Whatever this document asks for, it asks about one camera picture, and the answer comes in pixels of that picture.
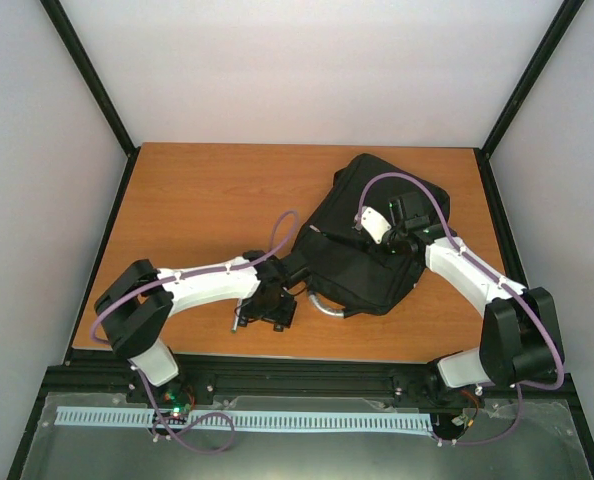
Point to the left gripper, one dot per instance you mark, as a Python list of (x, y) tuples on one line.
[(283, 318)]

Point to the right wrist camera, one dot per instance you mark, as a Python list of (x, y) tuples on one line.
[(405, 212)]

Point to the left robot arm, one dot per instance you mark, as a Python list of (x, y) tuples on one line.
[(134, 309)]

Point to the black student bag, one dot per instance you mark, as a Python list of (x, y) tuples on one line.
[(346, 266)]

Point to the light blue cable duct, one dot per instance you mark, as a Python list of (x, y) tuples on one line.
[(249, 421)]

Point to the black aluminium frame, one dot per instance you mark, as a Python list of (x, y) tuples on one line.
[(96, 372)]

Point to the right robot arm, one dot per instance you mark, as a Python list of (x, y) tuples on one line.
[(520, 339)]

